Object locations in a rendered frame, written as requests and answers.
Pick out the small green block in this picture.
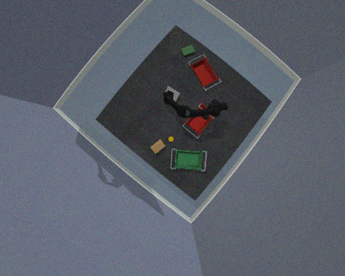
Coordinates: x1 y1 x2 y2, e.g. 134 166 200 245
180 45 195 58

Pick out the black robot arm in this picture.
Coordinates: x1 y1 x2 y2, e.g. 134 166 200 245
163 91 228 119

